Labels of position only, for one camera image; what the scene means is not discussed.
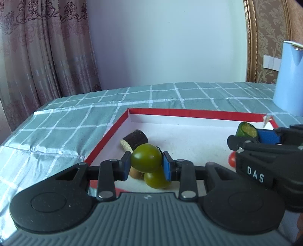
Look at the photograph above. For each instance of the red cherry tomato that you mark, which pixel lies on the red cherry tomato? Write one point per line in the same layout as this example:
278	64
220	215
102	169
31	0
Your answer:
232	159

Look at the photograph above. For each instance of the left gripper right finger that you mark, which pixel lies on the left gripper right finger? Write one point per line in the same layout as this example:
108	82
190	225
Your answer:
228	200

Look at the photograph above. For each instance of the light blue electric kettle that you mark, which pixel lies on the light blue electric kettle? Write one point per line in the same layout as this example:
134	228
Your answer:
288	93

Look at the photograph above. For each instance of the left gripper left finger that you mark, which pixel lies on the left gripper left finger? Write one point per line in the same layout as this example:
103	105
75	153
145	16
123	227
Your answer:
68	198

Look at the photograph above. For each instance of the white wall socket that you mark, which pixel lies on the white wall socket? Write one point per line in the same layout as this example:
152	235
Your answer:
271	63

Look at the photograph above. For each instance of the gold padded headboard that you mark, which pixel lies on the gold padded headboard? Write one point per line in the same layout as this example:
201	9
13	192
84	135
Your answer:
269	23

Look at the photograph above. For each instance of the green cucumber piece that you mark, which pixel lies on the green cucumber piece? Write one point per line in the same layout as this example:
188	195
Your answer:
246	130

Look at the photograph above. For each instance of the red shallow cardboard box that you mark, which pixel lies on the red shallow cardboard box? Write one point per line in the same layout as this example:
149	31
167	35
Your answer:
196	135

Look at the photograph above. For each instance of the brown longan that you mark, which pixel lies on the brown longan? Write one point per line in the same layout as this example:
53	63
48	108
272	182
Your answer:
136	174

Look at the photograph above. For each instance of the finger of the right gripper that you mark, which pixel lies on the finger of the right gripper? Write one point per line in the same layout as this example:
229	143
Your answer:
236	143
284	136

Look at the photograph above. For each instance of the green tomato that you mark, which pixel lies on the green tomato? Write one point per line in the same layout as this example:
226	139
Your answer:
156	180
146	158

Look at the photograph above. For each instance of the teal plaid bed sheet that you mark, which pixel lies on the teal plaid bed sheet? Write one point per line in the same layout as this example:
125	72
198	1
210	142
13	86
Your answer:
65	131

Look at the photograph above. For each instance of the dark eggplant piece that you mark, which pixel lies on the dark eggplant piece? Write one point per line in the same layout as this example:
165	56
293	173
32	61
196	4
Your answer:
133	140

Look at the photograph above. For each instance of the patterned brown curtain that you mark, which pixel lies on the patterned brown curtain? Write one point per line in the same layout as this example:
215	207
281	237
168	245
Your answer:
47	54

